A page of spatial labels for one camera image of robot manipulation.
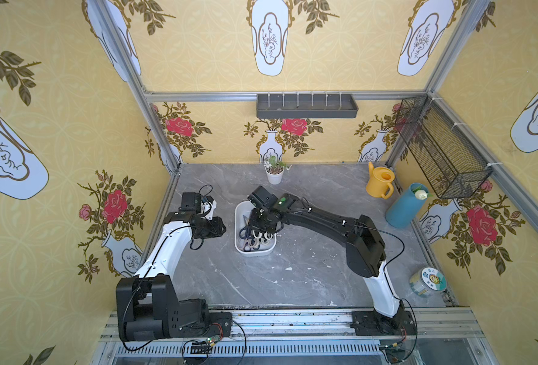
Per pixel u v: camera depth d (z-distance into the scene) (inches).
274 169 43.1
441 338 30.1
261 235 33.7
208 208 29.9
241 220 37.2
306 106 36.3
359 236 21.5
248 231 36.3
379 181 39.4
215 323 28.9
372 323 28.8
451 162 29.2
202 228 28.2
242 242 35.9
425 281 29.5
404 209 36.4
